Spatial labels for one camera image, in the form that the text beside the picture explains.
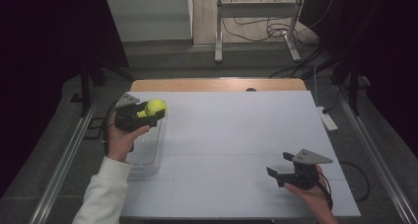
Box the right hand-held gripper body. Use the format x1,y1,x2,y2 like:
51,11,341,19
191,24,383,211
276,148,334,191

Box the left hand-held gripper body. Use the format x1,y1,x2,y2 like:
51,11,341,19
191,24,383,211
113,92,156,133

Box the yellow tennis ball dark mark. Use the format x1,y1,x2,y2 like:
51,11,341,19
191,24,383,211
144,98,168,117

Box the clear plastic container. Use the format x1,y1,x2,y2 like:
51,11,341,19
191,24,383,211
125,100,169,180

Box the person's right hand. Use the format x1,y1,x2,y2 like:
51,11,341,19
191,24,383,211
283,164,332,217

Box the person's left hand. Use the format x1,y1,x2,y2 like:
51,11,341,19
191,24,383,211
104,111,151,164

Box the wooden table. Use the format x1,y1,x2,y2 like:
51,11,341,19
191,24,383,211
130,78,308,93

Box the black metal stand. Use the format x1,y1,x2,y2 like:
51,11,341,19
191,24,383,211
69,60,134,117
330,60,373,117

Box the white power strip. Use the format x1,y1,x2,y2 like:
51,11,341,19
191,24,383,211
316,106,339,132

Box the white cabinet panel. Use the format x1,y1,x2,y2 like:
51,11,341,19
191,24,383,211
104,0,194,43

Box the dark curtain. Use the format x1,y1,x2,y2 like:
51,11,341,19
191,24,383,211
0,0,130,198
298,0,418,159

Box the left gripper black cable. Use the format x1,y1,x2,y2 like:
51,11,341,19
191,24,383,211
102,101,118,156

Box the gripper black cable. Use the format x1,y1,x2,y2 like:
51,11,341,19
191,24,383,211
102,101,118,156
315,171,334,210

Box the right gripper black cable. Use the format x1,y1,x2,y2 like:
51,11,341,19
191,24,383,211
315,171,334,210

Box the black rectangular floor frame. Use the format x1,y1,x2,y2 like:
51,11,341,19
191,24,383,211
83,116,107,140

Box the black looped floor cable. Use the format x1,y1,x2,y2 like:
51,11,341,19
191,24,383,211
339,160,371,202

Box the black power strip cable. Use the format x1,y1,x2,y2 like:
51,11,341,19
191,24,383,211
322,87,341,115

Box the white thin cable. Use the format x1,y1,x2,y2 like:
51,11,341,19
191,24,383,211
313,63,322,109

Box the aluminium floor rail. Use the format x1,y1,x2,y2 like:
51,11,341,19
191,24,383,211
29,100,100,224
337,85,418,224

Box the tangled black floor cables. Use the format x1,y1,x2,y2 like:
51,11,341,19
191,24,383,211
221,0,329,49

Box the white metal stand frame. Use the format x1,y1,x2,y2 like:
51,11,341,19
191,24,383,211
214,0,308,64

